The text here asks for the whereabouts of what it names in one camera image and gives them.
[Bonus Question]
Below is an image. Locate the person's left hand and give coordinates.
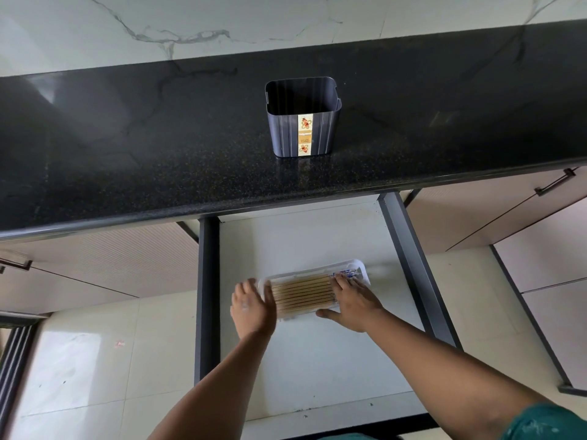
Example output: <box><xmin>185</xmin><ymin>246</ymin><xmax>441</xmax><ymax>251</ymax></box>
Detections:
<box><xmin>229</xmin><ymin>277</ymin><xmax>278</xmax><ymax>340</ymax></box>

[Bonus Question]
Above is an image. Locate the person's left forearm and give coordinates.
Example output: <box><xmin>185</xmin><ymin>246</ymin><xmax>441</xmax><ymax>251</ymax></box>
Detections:
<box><xmin>146</xmin><ymin>324</ymin><xmax>276</xmax><ymax>440</ymax></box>

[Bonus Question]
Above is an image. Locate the beige tall cabinet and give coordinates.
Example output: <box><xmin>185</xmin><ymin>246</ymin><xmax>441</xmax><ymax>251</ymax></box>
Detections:
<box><xmin>490</xmin><ymin>208</ymin><xmax>587</xmax><ymax>397</ymax></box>

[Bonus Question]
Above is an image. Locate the white slotted plastic tray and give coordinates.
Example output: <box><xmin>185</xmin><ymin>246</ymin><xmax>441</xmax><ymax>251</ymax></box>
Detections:
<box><xmin>258</xmin><ymin>258</ymin><xmax>371</xmax><ymax>322</ymax></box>

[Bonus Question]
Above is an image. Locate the black sliding door track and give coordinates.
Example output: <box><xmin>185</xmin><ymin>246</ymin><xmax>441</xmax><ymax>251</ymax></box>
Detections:
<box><xmin>0</xmin><ymin>311</ymin><xmax>49</xmax><ymax>440</ymax></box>

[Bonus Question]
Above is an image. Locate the dark blue ribbed holder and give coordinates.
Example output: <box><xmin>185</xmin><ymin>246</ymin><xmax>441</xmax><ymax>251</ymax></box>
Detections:
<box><xmin>264</xmin><ymin>76</ymin><xmax>344</xmax><ymax>159</ymax></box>

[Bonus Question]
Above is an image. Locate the beige kitchen drawer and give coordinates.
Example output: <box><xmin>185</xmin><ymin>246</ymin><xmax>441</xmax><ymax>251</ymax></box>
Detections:
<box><xmin>194</xmin><ymin>191</ymin><xmax>462</xmax><ymax>440</ymax></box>

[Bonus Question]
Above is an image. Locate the row of blue-patterned chopsticks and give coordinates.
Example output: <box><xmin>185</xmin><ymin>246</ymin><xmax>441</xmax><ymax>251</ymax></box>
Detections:
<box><xmin>270</xmin><ymin>268</ymin><xmax>361</xmax><ymax>317</ymax></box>

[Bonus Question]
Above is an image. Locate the teal patterned garment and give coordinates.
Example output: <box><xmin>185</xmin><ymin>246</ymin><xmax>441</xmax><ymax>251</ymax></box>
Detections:
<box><xmin>316</xmin><ymin>403</ymin><xmax>587</xmax><ymax>440</ymax></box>

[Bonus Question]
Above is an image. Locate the person's right hand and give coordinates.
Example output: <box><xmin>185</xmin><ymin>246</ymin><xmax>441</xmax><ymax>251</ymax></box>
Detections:
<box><xmin>316</xmin><ymin>274</ymin><xmax>386</xmax><ymax>334</ymax></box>

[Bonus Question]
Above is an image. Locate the person's right forearm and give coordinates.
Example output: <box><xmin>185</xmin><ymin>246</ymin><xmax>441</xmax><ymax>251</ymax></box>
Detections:
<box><xmin>366</xmin><ymin>311</ymin><xmax>551</xmax><ymax>440</ymax></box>

